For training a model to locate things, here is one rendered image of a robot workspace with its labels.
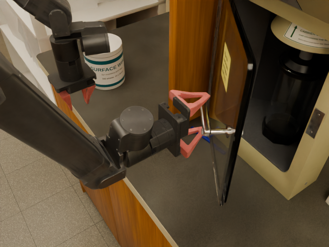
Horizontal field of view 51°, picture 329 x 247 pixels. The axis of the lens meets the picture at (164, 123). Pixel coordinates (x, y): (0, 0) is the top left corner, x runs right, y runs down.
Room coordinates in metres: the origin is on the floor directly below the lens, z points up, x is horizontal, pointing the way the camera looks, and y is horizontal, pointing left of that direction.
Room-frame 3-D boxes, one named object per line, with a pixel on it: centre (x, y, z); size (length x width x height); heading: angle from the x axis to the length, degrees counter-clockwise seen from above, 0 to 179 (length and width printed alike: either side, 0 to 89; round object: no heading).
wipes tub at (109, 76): (0.98, 0.21, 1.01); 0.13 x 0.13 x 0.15
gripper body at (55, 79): (0.67, 0.22, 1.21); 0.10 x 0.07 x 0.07; 125
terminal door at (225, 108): (0.58, -0.13, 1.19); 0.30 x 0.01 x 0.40; 0
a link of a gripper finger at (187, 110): (0.50, -0.05, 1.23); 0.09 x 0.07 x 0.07; 125
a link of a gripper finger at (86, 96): (0.68, 0.22, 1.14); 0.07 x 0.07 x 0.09; 35
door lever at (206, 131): (0.50, -0.10, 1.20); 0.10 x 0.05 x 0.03; 0
